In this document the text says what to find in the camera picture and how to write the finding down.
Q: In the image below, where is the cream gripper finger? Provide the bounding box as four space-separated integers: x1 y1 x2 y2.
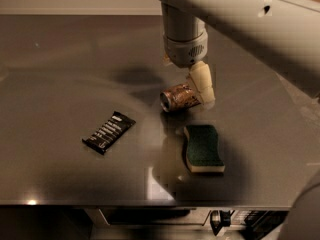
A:
187 61 215 105

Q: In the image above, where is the orange soda can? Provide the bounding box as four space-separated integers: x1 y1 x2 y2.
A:
160 83 200 112

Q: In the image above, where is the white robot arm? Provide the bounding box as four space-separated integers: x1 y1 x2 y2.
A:
159 0 320 193

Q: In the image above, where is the green and yellow sponge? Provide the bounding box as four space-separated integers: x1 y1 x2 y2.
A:
184 125 225 173

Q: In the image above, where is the black snack bar wrapper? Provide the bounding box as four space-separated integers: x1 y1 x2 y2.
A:
82 111 136 155

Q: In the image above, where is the black caster under table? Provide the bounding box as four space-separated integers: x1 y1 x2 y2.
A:
210 210 231 236

